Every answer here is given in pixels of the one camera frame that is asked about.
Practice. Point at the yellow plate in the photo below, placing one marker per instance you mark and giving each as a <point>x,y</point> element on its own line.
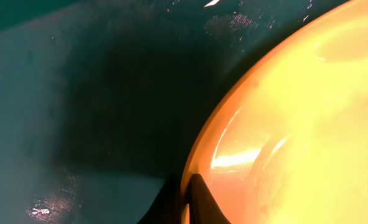
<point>289,142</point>

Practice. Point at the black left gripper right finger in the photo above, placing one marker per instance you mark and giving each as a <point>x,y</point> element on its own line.
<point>203,208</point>

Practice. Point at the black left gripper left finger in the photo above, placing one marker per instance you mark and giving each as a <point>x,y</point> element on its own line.
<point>166,207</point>

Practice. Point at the blue plastic tray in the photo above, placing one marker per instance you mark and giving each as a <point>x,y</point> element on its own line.
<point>101,101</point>

